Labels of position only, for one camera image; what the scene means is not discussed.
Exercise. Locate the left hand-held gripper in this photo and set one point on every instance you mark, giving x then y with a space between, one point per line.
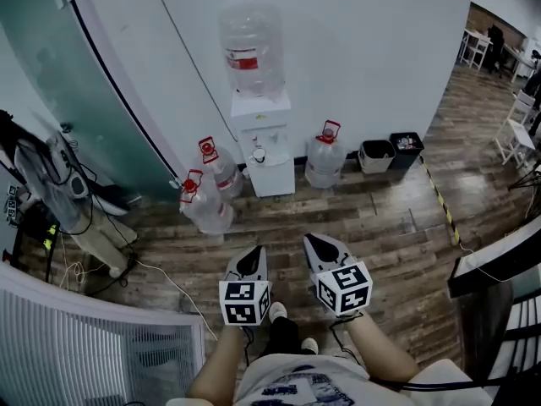
243 303

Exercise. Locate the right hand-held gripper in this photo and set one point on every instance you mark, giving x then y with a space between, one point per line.
344 288

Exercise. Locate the white water dispenser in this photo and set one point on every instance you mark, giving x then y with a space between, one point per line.
272 167

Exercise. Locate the white cup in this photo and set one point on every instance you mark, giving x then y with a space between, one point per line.
258 155

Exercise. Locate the person's right forearm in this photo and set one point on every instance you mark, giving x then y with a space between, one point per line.
380 349

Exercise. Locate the person's left forearm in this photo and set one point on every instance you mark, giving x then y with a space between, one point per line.
215 366

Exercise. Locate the red-capped clear water jug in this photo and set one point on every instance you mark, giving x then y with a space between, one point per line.
207 210
226 171
324 161

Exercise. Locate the large clear water bottle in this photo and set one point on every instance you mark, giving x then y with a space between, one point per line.
253 45

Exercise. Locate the person's white shoe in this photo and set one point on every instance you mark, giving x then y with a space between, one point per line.
277 310
309 345

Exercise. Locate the person's black trouser leg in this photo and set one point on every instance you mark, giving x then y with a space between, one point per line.
283 336

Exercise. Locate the beige waste bin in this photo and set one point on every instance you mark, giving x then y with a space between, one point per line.
376 157

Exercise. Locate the black waste bin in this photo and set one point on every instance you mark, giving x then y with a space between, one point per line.
406 152

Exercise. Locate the yellow black floor tape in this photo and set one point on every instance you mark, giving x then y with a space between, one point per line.
444 205

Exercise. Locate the person's white printed shirt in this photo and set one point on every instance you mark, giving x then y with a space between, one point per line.
338 383

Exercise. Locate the black-edged desk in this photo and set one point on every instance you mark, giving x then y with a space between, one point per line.
494 264

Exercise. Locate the white slatted panel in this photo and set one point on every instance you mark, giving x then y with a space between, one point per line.
84 353

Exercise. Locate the grey standing fan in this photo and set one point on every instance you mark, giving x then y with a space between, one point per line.
63 184

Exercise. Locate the black tripod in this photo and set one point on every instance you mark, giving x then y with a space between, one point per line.
526 179

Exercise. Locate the white wooden chair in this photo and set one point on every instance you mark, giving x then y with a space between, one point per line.
475 49
517 133

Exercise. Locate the frosted green glass door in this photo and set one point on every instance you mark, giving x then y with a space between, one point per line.
72 87

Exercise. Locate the white table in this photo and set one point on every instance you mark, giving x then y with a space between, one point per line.
522 59

